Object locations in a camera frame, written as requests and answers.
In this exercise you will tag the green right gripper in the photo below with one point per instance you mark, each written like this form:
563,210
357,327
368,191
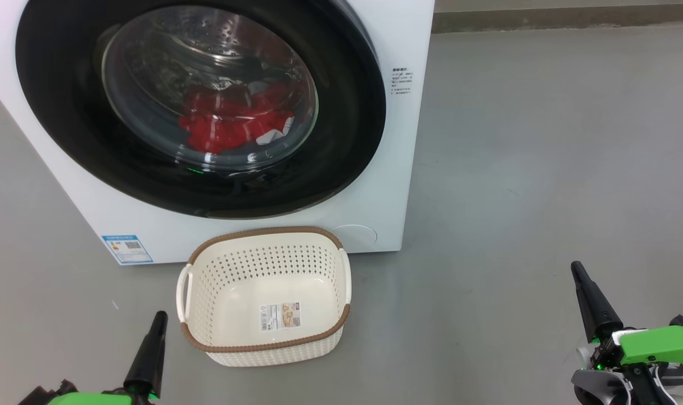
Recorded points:
661,344

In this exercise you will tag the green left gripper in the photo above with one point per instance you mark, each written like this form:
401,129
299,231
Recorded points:
94,399

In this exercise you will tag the red and white garment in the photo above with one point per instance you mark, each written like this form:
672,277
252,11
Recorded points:
271,121
217,121

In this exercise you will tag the washing machine door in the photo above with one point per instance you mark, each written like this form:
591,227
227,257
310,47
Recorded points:
66,112

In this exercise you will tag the white printed instruction sticker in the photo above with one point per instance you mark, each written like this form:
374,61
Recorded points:
279,316

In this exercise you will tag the cream perforated laundry basket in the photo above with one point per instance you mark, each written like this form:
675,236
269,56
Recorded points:
274,281

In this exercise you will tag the white front-load washing machine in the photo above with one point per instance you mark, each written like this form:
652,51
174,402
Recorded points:
408,169

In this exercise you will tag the stainless steel washing machine drum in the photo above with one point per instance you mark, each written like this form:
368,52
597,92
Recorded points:
217,39

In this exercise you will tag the blue energy label sticker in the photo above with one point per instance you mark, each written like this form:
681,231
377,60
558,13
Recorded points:
127,248

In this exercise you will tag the round white filter cover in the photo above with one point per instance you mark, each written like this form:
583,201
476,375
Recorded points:
355,237

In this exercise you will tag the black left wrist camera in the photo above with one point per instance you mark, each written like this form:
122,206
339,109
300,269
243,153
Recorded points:
49,392

